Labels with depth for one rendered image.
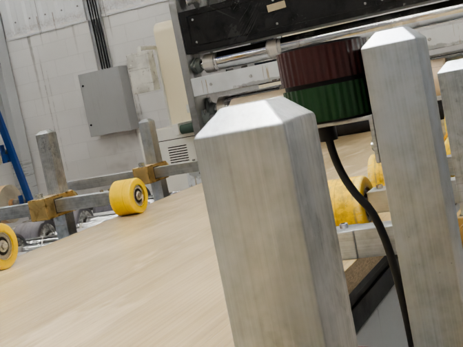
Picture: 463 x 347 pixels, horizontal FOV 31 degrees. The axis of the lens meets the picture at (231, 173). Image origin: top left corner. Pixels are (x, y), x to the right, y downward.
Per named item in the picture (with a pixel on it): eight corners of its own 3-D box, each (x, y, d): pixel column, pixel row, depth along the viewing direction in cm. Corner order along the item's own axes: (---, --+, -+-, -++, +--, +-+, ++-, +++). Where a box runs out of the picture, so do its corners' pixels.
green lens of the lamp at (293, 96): (388, 105, 56) (382, 73, 56) (366, 113, 51) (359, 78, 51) (305, 120, 59) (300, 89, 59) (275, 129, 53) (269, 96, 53)
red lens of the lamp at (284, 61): (382, 69, 56) (376, 36, 56) (359, 74, 51) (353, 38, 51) (298, 85, 59) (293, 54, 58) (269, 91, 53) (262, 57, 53)
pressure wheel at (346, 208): (364, 162, 112) (357, 203, 106) (380, 206, 116) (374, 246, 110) (322, 169, 114) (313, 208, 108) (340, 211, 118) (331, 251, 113)
